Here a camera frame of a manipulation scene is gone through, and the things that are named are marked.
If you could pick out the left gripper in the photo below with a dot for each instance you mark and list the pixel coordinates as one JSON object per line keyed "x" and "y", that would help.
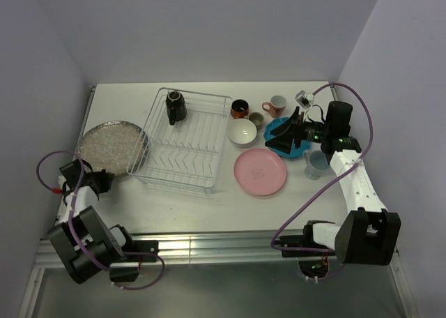
{"x": 105, "y": 178}

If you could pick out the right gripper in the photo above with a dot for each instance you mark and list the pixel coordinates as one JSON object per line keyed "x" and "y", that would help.
{"x": 283, "y": 140}

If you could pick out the blue polka dot plate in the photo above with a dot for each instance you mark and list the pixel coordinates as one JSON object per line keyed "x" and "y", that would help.
{"x": 295, "y": 152}

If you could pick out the pink mug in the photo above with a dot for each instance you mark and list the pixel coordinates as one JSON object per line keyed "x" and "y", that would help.
{"x": 275, "y": 106}

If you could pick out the small olive green cup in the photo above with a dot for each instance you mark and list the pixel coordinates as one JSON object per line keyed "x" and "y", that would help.
{"x": 257, "y": 119}

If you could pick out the speckled grey plate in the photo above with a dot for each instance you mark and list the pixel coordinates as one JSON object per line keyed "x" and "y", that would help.
{"x": 112, "y": 146}

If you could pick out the black mug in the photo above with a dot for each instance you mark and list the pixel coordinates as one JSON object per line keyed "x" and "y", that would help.
{"x": 176, "y": 108}

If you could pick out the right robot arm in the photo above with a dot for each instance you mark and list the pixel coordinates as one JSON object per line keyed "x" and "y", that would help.
{"x": 369, "y": 233}

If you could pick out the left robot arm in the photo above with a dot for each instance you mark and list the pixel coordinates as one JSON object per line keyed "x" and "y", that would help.
{"x": 81, "y": 233}

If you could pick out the light blue footed cup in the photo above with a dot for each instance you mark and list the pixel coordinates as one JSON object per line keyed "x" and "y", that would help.
{"x": 316, "y": 164}

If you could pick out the white bowl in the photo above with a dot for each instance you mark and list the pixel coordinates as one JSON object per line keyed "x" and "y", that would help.
{"x": 241, "y": 132}

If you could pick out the pink plate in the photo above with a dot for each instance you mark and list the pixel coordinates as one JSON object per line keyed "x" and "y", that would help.
{"x": 260, "y": 172}

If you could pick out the black and orange cup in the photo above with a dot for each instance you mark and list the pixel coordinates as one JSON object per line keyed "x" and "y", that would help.
{"x": 239, "y": 109}

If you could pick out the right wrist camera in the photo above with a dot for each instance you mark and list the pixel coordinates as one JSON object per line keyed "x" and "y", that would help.
{"x": 304, "y": 99}

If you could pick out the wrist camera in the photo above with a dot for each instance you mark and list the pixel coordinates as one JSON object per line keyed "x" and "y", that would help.
{"x": 304, "y": 99}
{"x": 63, "y": 189}

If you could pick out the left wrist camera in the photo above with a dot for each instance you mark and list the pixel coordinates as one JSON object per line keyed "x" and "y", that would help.
{"x": 63, "y": 189}

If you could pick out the white wire dish rack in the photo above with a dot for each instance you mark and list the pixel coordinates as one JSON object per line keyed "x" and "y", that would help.
{"x": 184, "y": 156}

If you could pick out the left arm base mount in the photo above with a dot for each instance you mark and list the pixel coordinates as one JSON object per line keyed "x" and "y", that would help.
{"x": 128, "y": 268}

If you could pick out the aluminium mounting rail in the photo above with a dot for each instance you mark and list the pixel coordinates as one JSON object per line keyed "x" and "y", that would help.
{"x": 214, "y": 247}

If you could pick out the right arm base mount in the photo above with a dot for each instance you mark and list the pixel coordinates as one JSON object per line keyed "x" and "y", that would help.
{"x": 316, "y": 268}

